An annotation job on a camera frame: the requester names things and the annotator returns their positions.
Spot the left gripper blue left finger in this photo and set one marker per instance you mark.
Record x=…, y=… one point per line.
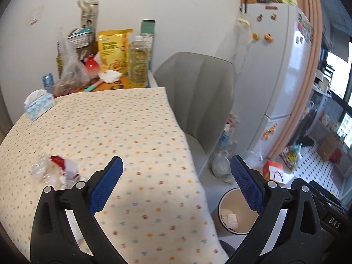
x=102, y=183

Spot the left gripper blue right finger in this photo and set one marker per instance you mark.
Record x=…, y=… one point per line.
x=249, y=182

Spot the red white wrapper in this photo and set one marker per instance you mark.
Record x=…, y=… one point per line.
x=67, y=168

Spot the clear plastic wrap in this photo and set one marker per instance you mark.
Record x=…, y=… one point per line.
x=46, y=172

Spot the clear trash bag on floor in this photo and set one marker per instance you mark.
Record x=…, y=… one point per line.
x=221, y=164

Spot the cream round trash bin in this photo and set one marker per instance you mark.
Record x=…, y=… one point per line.
x=234, y=214

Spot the orange white paper bag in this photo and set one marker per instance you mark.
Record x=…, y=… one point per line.
x=273, y=171

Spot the colourful smiley bag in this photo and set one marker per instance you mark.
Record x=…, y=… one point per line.
x=291, y=156

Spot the white bag of bottles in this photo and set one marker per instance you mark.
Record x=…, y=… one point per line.
x=227, y=139

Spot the floral cream tablecloth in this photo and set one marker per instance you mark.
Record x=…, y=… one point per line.
x=157, y=212

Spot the brown cardboard box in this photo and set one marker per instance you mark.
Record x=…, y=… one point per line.
x=328, y=146

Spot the blue white tissue box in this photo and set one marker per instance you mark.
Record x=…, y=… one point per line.
x=37, y=103

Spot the white crumpled napkin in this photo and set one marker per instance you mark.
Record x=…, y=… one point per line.
x=109, y=76

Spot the clear plastic bag with food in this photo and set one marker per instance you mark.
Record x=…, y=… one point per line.
x=74, y=75

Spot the grey upholstered chair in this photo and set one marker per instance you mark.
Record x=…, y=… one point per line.
x=200, y=90

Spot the red ceramic vase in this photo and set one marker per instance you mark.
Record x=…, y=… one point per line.
x=91, y=66

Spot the blue drink can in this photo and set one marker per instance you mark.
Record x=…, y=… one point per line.
x=48, y=82

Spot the large yellow oil bottle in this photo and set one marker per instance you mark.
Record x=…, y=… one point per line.
x=138, y=58

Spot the white refrigerator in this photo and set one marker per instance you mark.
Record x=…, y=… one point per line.
x=272, y=53

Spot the yellow snack bag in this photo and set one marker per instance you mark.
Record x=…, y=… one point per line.
x=113, y=48

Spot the green box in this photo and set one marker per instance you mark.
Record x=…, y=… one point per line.
x=147, y=32

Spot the white paper carry bag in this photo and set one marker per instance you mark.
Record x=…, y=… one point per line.
x=89, y=13

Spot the teal handled tool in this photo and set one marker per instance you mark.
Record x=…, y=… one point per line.
x=93, y=86

